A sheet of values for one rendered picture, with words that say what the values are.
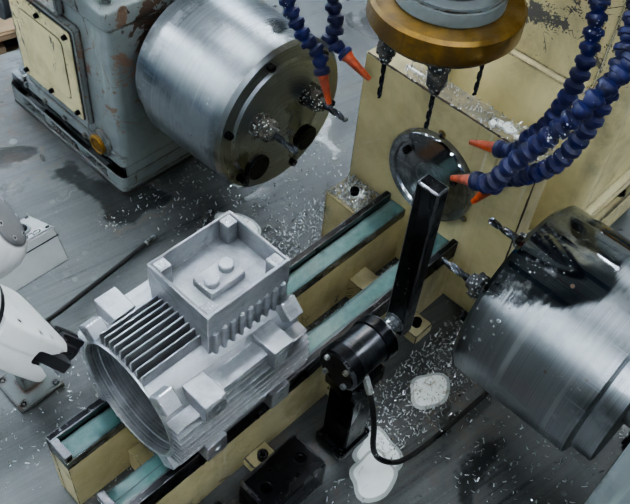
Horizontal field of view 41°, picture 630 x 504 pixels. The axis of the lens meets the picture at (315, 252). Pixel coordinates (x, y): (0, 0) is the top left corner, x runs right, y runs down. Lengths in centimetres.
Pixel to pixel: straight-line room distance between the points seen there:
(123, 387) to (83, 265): 37
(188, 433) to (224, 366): 8
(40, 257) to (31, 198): 44
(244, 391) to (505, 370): 30
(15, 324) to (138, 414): 30
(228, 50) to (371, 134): 26
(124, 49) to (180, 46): 11
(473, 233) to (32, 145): 80
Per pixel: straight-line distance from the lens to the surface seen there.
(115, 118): 138
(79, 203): 149
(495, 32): 96
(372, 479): 119
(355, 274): 132
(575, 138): 92
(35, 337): 83
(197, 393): 92
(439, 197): 88
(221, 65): 119
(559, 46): 119
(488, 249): 125
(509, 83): 125
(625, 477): 98
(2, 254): 70
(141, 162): 146
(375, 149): 130
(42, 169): 156
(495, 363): 100
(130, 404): 107
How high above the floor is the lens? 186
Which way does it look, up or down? 50 degrees down
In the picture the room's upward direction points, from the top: 6 degrees clockwise
